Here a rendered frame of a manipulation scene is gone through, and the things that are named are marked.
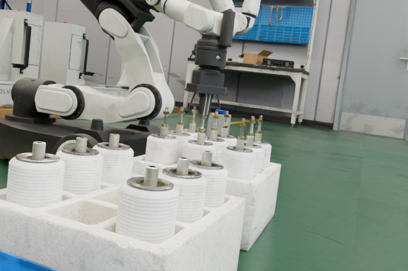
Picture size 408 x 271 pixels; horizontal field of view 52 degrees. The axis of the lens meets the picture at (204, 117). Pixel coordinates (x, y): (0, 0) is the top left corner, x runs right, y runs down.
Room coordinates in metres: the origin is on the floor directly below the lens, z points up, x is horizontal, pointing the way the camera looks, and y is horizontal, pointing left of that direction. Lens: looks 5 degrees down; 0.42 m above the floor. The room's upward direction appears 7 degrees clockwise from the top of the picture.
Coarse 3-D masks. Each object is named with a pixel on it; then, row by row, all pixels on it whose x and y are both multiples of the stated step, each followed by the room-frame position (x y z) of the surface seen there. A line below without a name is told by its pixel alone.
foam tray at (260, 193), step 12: (144, 156) 1.28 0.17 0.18; (132, 168) 1.20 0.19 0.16; (144, 168) 1.18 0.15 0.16; (264, 168) 1.32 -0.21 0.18; (276, 168) 1.36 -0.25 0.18; (228, 180) 1.10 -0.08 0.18; (240, 180) 1.10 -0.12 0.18; (252, 180) 1.12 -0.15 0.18; (264, 180) 1.17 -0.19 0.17; (276, 180) 1.39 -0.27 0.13; (228, 192) 1.10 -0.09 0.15; (240, 192) 1.09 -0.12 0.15; (252, 192) 1.08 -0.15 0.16; (264, 192) 1.20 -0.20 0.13; (276, 192) 1.42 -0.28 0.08; (252, 204) 1.08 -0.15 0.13; (264, 204) 1.22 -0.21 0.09; (252, 216) 1.08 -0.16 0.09; (264, 216) 1.25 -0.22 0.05; (252, 228) 1.09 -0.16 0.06; (252, 240) 1.11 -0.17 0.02
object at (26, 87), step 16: (32, 80) 1.83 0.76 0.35; (48, 80) 1.82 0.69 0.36; (16, 96) 1.80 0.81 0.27; (32, 96) 1.77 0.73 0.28; (16, 112) 1.80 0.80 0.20; (32, 112) 1.79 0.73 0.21; (0, 128) 1.69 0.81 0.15; (16, 128) 1.60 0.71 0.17; (32, 128) 1.64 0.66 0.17; (48, 128) 1.69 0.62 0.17; (64, 128) 1.74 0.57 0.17; (80, 128) 1.50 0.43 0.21; (96, 128) 1.51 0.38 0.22; (112, 128) 1.93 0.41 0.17; (128, 128) 1.82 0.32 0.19; (144, 128) 1.80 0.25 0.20; (0, 144) 1.68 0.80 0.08; (16, 144) 1.60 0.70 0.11; (32, 144) 1.57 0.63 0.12; (48, 144) 1.54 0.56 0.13; (128, 144) 1.60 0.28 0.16; (144, 144) 1.72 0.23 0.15
